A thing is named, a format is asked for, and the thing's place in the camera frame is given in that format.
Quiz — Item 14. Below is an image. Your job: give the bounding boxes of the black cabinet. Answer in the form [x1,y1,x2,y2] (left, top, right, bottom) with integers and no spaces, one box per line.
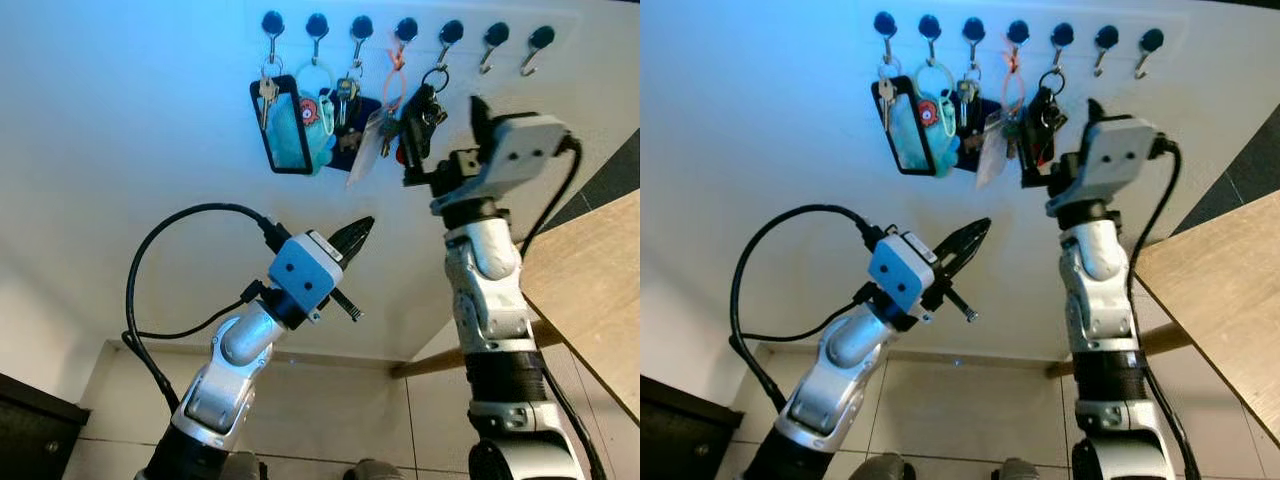
[0,372,92,480]
[640,375,717,480]

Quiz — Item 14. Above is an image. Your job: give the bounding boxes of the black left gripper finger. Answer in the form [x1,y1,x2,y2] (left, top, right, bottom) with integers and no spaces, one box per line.
[329,215,376,255]
[946,220,994,278]
[340,217,377,270]
[935,218,993,263]

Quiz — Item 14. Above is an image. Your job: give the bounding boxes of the teal plush keychain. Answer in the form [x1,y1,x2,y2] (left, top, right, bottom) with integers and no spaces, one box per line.
[900,62,964,180]
[268,61,339,178]

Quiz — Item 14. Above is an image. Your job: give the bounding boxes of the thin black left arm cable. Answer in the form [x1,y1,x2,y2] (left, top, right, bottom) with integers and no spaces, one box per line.
[742,284,873,344]
[132,280,267,342]

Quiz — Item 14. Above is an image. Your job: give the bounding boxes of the black key fob keychain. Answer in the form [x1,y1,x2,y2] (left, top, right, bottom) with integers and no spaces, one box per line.
[396,64,453,188]
[1017,66,1070,190]

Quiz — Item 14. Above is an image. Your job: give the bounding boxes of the orange strap clear tag keychain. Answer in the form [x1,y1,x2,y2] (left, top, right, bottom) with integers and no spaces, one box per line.
[345,42,412,191]
[972,45,1028,192]

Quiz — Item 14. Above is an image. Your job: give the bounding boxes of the navy pouch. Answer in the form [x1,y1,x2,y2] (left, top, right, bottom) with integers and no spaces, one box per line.
[955,97,1003,169]
[335,95,384,154]

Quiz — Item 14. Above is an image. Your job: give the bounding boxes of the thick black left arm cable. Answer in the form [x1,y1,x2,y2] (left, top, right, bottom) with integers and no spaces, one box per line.
[122,203,293,413]
[728,205,893,413]

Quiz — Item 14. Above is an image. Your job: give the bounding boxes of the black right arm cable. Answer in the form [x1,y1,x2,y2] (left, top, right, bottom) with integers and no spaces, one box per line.
[1125,138,1203,480]
[515,133,608,480]

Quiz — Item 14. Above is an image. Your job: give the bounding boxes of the wooden table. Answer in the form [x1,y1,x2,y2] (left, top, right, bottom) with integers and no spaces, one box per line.
[388,188,641,426]
[1045,190,1280,448]

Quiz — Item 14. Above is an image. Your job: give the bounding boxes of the white hook rail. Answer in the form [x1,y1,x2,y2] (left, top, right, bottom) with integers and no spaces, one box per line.
[245,0,587,63]
[860,0,1193,65]

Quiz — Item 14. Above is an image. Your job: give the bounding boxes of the silver key with ring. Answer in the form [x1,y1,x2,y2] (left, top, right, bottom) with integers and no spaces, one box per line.
[876,60,899,134]
[257,58,281,133]

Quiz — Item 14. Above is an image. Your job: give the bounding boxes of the black frame card holder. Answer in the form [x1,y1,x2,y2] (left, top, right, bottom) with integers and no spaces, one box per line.
[890,77,951,178]
[249,74,315,177]

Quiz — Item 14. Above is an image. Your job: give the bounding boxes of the blue headed key bunch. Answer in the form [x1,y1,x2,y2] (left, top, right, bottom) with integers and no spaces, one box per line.
[954,68,983,132]
[333,65,363,132]

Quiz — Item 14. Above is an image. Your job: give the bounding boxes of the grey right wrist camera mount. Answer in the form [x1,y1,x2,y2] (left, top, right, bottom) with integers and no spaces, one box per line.
[452,112,573,206]
[1068,115,1164,207]

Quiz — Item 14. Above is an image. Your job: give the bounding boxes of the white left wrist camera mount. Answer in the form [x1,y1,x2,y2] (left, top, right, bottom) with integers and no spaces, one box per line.
[268,230,344,314]
[868,232,942,317]

